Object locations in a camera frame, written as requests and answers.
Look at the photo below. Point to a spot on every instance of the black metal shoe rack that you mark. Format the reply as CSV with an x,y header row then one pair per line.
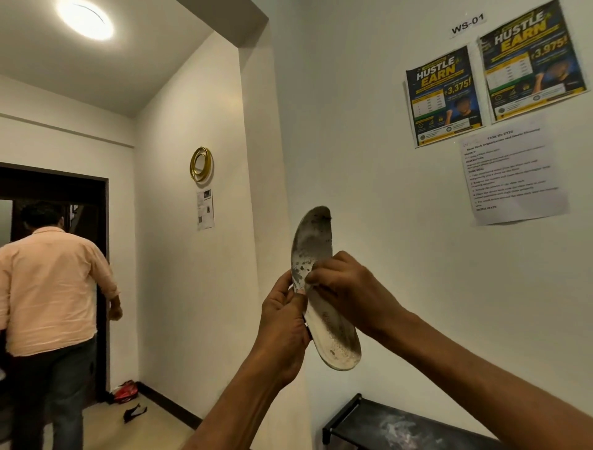
x,y
394,426

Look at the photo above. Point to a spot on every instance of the gold round wall ornament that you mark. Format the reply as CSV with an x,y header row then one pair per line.
x,y
192,164

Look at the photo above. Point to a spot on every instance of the small white wall notice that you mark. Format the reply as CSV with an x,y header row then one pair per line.
x,y
205,209

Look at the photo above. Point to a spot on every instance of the black sandal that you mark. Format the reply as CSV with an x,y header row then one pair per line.
x,y
134,412

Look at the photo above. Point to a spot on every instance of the round ceiling light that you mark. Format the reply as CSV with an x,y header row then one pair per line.
x,y
85,18

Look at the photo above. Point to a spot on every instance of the white shoe insole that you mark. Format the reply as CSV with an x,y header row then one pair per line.
x,y
311,236

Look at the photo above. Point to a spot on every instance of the person's right forearm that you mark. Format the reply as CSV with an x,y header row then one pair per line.
x,y
486,394

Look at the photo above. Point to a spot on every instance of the dark blue yellow poster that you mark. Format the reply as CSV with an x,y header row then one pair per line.
x,y
532,60
444,97

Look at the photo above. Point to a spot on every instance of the person's left forearm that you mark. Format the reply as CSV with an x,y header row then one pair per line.
x,y
231,412

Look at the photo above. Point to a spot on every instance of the small white paper label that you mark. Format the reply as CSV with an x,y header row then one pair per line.
x,y
468,24

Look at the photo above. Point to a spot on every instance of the red shoe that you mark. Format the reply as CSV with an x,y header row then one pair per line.
x,y
126,392

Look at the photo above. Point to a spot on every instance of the person's right hand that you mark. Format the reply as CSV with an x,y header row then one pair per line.
x,y
361,296

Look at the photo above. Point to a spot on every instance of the person's right fingers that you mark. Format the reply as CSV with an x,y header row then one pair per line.
x,y
331,273

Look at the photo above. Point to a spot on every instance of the person's left hand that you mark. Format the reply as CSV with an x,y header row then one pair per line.
x,y
278,338

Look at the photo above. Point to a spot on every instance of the white printed instruction sheet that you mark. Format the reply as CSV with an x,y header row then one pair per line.
x,y
514,174

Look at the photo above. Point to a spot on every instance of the dark wooden door frame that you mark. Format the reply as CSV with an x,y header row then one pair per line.
x,y
55,168

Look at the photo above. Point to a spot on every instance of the person's left thumb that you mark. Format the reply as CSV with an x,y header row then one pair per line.
x,y
299,303

